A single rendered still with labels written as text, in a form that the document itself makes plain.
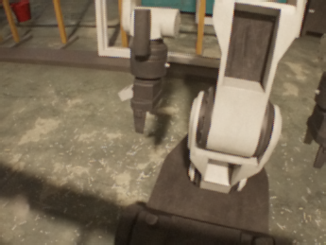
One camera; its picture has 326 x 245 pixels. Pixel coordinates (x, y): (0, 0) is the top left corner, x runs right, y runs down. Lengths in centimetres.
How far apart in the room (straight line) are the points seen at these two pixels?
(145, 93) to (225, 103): 19
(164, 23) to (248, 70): 20
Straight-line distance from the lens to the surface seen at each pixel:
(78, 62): 219
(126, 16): 55
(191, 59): 198
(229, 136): 50
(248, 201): 97
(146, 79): 57
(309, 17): 340
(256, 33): 50
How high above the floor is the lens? 96
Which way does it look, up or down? 41 degrees down
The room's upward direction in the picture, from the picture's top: straight up
